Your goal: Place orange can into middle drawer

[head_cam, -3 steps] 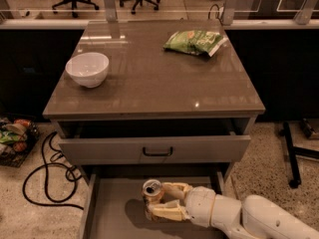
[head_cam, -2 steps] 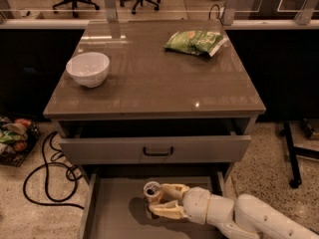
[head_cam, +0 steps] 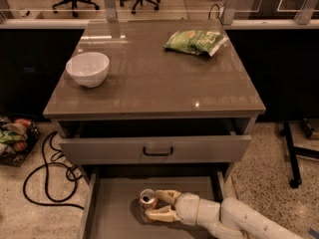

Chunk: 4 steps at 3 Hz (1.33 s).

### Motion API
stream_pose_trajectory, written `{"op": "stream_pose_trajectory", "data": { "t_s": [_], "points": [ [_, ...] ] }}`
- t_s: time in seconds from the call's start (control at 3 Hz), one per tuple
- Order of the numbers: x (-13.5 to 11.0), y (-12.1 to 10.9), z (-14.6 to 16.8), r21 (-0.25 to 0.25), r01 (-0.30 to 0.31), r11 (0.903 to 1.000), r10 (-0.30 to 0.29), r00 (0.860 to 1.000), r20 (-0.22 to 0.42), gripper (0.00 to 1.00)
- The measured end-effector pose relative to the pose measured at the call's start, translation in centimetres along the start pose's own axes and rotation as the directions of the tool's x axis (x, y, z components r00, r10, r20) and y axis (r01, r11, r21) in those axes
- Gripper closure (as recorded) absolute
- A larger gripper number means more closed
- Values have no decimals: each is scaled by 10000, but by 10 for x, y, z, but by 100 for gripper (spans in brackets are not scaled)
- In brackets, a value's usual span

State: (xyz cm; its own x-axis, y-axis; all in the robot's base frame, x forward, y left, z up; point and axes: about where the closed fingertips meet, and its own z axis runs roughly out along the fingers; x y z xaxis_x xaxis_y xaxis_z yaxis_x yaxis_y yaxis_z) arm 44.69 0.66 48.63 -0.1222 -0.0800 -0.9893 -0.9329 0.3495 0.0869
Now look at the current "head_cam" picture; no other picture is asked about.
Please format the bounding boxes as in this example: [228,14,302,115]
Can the black stand leg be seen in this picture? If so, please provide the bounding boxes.
[279,121,319,188]

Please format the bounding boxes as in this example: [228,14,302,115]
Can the grey middle drawer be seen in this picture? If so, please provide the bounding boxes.
[79,171,225,239]

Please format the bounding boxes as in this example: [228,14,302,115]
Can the metal post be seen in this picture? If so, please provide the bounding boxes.
[104,0,118,22]
[221,0,248,25]

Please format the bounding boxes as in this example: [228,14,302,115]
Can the orange soda can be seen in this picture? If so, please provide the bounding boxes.
[139,189,159,223]

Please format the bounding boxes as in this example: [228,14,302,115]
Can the black floor cable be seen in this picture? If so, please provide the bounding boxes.
[22,130,86,211]

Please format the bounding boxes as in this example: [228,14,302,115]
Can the grey drawer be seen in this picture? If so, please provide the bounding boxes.
[79,171,225,239]
[60,119,251,164]

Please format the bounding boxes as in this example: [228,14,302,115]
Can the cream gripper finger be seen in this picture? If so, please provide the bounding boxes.
[145,205,179,223]
[156,190,181,205]

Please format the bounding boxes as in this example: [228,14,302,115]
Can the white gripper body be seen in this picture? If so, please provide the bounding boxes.
[174,193,200,226]

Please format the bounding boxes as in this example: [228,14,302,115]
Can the white ceramic bowl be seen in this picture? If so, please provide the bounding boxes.
[66,52,110,88]

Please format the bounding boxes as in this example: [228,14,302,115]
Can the black wire basket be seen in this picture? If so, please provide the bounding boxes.
[0,113,40,167]

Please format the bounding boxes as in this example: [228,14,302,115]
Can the metal post left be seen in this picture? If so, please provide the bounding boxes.
[104,0,118,22]

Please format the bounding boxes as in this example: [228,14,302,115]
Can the metal post right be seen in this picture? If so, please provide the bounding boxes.
[221,0,248,25]

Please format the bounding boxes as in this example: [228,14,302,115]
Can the grey drawer cabinet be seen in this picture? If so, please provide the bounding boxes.
[42,19,267,239]

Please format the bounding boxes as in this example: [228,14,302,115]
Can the grey top drawer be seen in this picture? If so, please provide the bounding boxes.
[60,119,251,164]

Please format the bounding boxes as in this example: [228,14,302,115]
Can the green chip bag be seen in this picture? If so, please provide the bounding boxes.
[163,30,227,57]

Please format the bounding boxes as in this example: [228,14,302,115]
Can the black drawer handle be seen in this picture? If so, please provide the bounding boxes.
[143,146,174,157]

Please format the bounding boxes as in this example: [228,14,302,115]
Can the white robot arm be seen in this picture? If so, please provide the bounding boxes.
[139,189,303,239]

